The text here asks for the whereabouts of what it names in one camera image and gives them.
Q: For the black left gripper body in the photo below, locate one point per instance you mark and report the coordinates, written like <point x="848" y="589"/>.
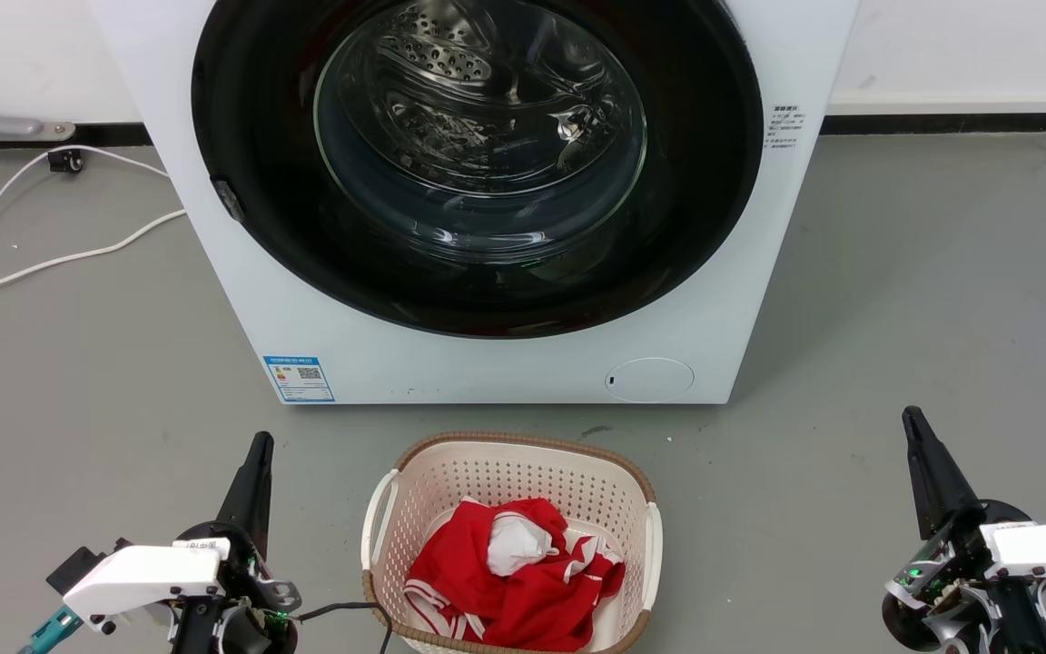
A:
<point x="255" y="581"/>

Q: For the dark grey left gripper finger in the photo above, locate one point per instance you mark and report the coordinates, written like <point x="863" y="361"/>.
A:
<point x="251" y="495"/>

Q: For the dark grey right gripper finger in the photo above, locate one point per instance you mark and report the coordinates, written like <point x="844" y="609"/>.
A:
<point x="933" y="477"/>

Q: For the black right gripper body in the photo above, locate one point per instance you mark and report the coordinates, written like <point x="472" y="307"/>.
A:
<point x="950" y="554"/>

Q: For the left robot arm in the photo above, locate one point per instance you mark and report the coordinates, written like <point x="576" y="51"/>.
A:
<point x="205" y="636"/>

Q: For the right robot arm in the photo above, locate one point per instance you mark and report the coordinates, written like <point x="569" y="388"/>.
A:
<point x="986" y="627"/>

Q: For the white front-load washing machine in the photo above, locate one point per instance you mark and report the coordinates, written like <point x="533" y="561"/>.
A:
<point x="487" y="372"/>

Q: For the black round washer door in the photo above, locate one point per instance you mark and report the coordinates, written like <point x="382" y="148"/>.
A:
<point x="251" y="136"/>

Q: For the blue energy label sticker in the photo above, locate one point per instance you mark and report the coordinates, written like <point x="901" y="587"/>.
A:
<point x="299" y="379"/>

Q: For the cream plastic laundry basket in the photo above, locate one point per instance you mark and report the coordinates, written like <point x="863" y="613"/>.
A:
<point x="505" y="472"/>

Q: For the white crumpled garment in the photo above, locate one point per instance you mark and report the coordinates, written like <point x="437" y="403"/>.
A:
<point x="516" y="545"/>

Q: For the red garment with white stripes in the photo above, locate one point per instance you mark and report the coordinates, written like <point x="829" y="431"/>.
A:
<point x="523" y="610"/>

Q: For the round white filter cover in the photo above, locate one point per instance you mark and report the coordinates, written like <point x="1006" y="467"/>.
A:
<point x="650" y="380"/>

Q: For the black baseboard strip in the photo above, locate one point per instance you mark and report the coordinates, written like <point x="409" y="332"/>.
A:
<point x="114" y="135"/>
<point x="941" y="123"/>

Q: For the small printed text sticker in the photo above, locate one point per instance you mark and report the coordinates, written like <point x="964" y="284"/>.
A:
<point x="784" y="127"/>

